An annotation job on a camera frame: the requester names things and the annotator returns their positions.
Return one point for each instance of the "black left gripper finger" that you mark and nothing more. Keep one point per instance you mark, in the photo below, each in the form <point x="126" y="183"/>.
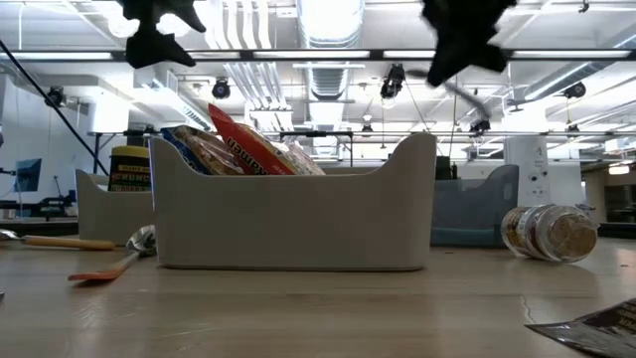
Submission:
<point x="154" y="50"/>
<point x="191" y="20"/>

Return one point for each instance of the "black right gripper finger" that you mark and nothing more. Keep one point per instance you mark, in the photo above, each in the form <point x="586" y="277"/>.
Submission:
<point x="492" y="58"/>
<point x="447" y="62"/>

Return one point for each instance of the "blue yellow noodle packet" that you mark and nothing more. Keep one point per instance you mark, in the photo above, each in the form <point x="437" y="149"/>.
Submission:
<point x="199" y="149"/>

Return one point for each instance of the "yellow lid crunch jar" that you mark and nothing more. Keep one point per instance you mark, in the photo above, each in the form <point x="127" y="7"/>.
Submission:
<point x="129" y="171"/>

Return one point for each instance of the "red orange ramen packet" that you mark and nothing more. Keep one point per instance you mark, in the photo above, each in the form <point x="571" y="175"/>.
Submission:
<point x="248" y="146"/>

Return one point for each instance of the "black ceiling spotlight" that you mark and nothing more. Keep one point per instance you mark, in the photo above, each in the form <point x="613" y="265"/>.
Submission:
<point x="55" y="95"/>
<point x="392" y="82"/>
<point x="221" y="89"/>
<point x="575" y="90"/>

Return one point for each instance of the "white building column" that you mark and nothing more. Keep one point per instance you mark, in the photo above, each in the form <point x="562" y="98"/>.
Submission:
<point x="527" y="169"/>

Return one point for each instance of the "dark grey plastic bin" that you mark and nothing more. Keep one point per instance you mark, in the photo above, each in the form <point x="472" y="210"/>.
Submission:
<point x="472" y="209"/>

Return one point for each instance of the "blue monitor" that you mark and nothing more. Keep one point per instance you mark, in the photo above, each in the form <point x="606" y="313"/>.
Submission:
<point x="28" y="175"/>

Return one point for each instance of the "brown snack packet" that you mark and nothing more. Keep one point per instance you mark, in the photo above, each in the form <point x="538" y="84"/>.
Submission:
<point x="596" y="328"/>

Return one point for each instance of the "silver ceiling duct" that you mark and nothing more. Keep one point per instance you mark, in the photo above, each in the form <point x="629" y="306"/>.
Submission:
<point x="330" y="30"/>

